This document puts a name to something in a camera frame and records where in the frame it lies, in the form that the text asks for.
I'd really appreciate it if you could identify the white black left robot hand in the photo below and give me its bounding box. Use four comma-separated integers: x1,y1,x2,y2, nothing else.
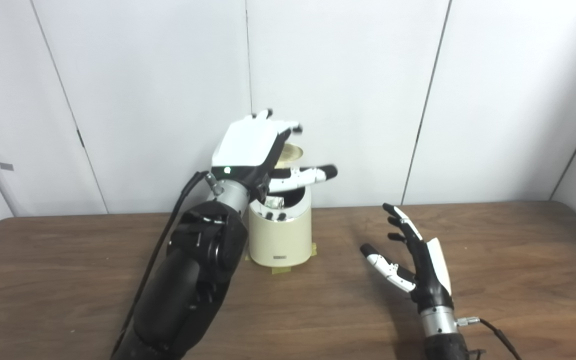
211,108,339,201

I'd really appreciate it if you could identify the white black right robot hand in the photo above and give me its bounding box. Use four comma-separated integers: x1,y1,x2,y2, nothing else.
360,203,454,313

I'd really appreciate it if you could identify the cream round bin lid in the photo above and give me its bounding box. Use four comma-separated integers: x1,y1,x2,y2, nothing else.
274,143,305,169

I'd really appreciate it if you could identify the cream-colored cylindrical bin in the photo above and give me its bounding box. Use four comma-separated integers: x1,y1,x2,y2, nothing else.
248,144,313,267

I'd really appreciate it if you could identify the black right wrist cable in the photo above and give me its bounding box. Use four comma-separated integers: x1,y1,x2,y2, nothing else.
457,316,524,360

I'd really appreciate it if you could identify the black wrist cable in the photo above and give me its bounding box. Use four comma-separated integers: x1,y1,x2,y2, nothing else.
457,316,524,360
110,171,212,357

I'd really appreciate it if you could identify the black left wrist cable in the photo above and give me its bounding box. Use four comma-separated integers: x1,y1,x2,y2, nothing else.
110,171,212,357

